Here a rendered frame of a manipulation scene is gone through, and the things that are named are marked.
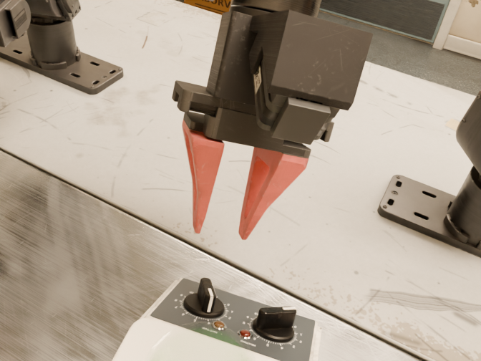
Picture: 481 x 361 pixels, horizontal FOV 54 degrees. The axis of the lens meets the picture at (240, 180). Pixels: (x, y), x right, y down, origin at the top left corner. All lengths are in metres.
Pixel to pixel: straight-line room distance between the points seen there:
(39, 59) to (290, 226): 0.43
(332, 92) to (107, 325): 0.29
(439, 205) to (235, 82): 0.35
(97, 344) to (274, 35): 0.29
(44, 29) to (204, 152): 0.45
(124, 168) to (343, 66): 0.37
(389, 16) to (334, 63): 3.00
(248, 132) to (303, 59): 0.09
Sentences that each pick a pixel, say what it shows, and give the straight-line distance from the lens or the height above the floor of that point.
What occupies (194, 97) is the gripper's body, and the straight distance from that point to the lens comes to 0.29.
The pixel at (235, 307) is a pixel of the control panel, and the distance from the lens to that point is 0.39.
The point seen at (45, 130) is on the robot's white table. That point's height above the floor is 0.90.
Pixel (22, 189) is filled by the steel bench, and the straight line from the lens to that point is 0.56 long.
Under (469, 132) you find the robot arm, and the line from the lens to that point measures 0.49.
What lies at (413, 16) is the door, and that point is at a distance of 3.20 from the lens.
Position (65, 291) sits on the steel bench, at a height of 0.90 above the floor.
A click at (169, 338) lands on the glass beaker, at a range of 0.25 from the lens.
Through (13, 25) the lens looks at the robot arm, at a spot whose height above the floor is 1.04.
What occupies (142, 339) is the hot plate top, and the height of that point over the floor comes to 0.99.
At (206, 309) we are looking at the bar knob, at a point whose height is 0.96.
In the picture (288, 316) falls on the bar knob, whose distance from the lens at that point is 0.37.
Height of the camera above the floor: 1.27
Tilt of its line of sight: 43 degrees down
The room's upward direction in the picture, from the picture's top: 6 degrees clockwise
